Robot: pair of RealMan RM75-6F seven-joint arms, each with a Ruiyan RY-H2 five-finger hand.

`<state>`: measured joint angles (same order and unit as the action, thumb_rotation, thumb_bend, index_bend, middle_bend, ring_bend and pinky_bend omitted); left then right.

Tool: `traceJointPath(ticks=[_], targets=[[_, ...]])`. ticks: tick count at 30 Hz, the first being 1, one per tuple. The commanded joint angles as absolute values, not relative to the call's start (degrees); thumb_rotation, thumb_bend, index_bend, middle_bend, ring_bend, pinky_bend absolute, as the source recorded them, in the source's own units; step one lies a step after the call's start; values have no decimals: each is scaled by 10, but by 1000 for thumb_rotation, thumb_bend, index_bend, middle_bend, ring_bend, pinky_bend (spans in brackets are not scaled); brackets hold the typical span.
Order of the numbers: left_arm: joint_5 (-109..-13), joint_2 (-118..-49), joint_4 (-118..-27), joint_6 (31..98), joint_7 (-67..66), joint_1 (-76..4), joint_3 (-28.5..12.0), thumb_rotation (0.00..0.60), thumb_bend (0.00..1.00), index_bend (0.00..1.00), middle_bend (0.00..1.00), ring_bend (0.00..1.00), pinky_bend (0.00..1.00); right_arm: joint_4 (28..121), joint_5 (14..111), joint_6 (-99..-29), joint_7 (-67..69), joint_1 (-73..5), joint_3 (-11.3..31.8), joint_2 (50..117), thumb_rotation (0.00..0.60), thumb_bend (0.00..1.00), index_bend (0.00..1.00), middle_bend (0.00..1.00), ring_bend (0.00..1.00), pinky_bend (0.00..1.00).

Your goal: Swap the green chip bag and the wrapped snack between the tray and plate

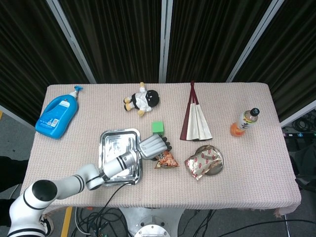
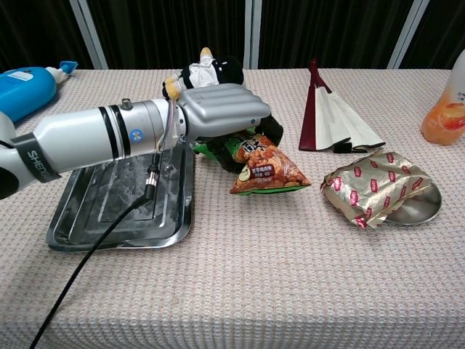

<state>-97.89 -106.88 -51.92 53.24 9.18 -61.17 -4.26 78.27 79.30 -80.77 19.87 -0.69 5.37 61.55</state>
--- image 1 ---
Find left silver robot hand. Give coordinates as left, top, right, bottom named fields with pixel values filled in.
left=136, top=134, right=173, bottom=160

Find orange snack packet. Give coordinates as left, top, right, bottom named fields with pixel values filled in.
left=155, top=151, right=180, bottom=169

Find gold foil snack bag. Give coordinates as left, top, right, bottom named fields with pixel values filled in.
left=184, top=145, right=223, bottom=181

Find green foam cube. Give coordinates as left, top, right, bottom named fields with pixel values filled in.
left=151, top=120, right=165, bottom=136

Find rectangular steel tray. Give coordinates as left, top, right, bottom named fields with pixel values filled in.
left=98, top=128, right=144, bottom=187

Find black white plush doll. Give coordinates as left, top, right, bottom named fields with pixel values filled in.
left=123, top=81, right=160, bottom=117

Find red white folding fan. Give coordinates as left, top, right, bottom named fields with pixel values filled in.
left=179, top=80, right=213, bottom=142

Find round steel plate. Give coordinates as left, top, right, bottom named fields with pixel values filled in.
left=194, top=145, right=226, bottom=176

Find pink woven tablecloth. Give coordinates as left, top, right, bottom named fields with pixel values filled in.
left=21, top=82, right=302, bottom=218

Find orange drink bottle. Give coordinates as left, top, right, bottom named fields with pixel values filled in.
left=230, top=107, right=261, bottom=137

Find blue pump detergent bottle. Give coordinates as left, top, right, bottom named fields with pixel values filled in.
left=35, top=85, right=84, bottom=140

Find dark pleated curtain panel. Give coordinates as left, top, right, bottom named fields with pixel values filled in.
left=165, top=0, right=275, bottom=83
left=0, top=0, right=90, bottom=126
left=233, top=0, right=316, bottom=123
left=58, top=0, right=163, bottom=84

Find black white sneaker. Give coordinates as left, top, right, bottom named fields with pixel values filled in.
left=39, top=213, right=54, bottom=236

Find black trouser leg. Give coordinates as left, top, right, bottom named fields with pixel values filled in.
left=0, top=156, right=30, bottom=193

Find black power strip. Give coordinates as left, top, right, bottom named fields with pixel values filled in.
left=283, top=132, right=316, bottom=139

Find black bag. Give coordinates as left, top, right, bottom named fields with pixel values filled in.
left=288, top=143, right=316, bottom=191

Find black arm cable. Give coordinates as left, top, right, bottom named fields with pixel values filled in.
left=98, top=148, right=140, bottom=223

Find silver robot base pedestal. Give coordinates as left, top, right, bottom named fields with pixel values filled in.
left=118, top=206, right=186, bottom=237

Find tangled black floor cables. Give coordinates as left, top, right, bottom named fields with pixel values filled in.
left=71, top=206, right=131, bottom=237

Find grey partition frame post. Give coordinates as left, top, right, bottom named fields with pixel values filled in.
left=158, top=0, right=173, bottom=83
left=45, top=0, right=97, bottom=84
left=226, top=0, right=286, bottom=83

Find grey partition base rail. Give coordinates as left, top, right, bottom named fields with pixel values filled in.
left=280, top=100, right=316, bottom=128
left=0, top=105, right=37, bottom=130

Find long black floor cable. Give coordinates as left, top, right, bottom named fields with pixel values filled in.
left=236, top=219, right=316, bottom=237

